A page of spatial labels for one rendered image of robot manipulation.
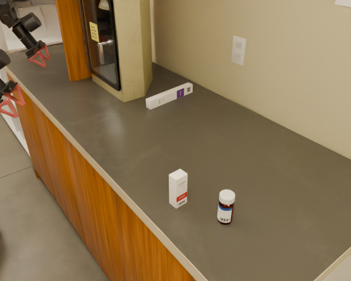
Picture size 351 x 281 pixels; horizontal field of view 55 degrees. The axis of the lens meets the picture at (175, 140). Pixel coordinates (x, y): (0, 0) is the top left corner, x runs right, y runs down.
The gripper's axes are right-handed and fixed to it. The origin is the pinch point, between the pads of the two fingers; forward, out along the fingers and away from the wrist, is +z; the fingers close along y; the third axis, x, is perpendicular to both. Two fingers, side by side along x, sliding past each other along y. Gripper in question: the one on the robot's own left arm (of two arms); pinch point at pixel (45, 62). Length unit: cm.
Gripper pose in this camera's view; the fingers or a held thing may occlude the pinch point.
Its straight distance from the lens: 180.1
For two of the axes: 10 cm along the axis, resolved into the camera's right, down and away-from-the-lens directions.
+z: 4.9, 7.0, 5.2
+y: -1.2, -5.4, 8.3
